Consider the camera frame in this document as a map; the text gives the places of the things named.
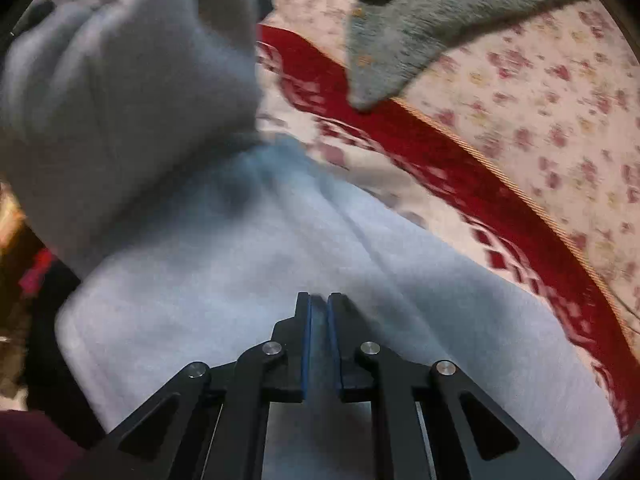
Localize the red and white floral blanket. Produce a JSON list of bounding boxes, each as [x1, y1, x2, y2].
[[257, 25, 639, 434]]

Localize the cream floral quilt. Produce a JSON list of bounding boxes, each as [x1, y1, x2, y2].
[[264, 0, 639, 341]]

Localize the magenta sleeve forearm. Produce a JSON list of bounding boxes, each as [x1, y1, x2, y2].
[[0, 410, 85, 480]]

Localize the grey fleece pants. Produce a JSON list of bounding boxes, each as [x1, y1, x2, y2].
[[1, 0, 620, 479]]

